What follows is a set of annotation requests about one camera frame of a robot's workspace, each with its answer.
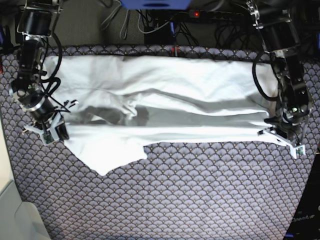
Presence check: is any black box under table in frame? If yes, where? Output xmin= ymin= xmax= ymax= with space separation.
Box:
xmin=144 ymin=24 xmax=175 ymax=45

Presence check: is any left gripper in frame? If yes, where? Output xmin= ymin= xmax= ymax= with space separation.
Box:
xmin=257 ymin=105 xmax=312 ymax=159

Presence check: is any black power strip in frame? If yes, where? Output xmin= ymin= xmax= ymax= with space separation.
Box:
xmin=188 ymin=9 xmax=245 ymax=23

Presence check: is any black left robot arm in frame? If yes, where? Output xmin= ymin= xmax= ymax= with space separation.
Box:
xmin=246 ymin=0 xmax=313 ymax=159

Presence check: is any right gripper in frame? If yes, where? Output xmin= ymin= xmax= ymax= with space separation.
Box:
xmin=9 ymin=82 xmax=79 ymax=145

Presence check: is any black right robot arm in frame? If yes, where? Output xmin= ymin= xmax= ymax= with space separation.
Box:
xmin=9 ymin=0 xmax=78 ymax=145

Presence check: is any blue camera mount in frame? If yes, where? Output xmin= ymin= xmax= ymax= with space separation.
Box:
xmin=121 ymin=0 xmax=191 ymax=10

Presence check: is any white T-shirt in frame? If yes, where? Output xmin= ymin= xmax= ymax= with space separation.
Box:
xmin=53 ymin=55 xmax=276 ymax=176

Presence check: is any red black table clamp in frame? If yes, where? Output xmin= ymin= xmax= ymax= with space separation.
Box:
xmin=171 ymin=45 xmax=179 ymax=57

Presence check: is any patterned purple tablecloth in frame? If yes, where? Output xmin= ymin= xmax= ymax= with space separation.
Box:
xmin=0 ymin=54 xmax=320 ymax=240

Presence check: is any white plastic bin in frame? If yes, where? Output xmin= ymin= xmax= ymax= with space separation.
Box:
xmin=0 ymin=181 xmax=50 ymax=240

